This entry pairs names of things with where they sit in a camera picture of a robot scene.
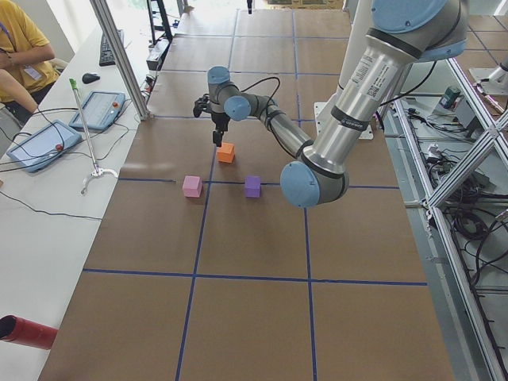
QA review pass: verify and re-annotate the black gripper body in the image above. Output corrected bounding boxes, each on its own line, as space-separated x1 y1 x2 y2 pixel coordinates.
211 112 230 133

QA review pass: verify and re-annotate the orange foam cube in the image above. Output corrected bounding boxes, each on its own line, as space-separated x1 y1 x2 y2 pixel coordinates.
217 142 235 164

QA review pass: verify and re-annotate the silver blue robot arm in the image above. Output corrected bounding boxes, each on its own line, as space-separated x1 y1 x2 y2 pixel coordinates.
193 1 469 208

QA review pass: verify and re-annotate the pink foam cube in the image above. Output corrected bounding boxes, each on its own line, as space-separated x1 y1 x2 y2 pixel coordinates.
182 175 203 198

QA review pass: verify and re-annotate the purple foam cube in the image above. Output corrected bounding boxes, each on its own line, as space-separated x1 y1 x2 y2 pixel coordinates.
244 175 261 198

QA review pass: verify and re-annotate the far blue teach pendant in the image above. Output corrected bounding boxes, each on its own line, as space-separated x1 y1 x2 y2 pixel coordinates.
78 90 126 131

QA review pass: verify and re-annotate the blue teach pendant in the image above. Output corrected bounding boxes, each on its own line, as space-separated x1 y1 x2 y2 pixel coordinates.
6 120 82 173
78 90 126 131

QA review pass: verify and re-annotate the grabber reach stick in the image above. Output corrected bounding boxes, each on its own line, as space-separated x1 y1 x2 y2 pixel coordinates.
69 79 118 195

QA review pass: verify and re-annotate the black keyboard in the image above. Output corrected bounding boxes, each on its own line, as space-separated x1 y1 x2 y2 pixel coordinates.
98 33 116 67

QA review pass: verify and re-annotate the black computer mouse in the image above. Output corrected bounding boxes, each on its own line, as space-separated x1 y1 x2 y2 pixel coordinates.
82 72 100 84

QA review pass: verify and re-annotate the near blue teach pendant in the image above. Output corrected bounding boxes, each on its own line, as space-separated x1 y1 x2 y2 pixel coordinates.
6 120 82 173

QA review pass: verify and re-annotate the seated person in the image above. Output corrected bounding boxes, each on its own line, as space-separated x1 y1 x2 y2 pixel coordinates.
1 1 60 104

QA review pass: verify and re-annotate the red cylinder bottle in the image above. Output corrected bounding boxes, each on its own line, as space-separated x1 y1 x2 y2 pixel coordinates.
1 315 58 350

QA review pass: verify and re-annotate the black camera cable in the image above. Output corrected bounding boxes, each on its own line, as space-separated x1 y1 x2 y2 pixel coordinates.
221 76 282 132

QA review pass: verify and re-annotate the aluminium frame post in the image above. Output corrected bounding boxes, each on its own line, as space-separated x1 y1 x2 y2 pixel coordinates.
90 0 150 121

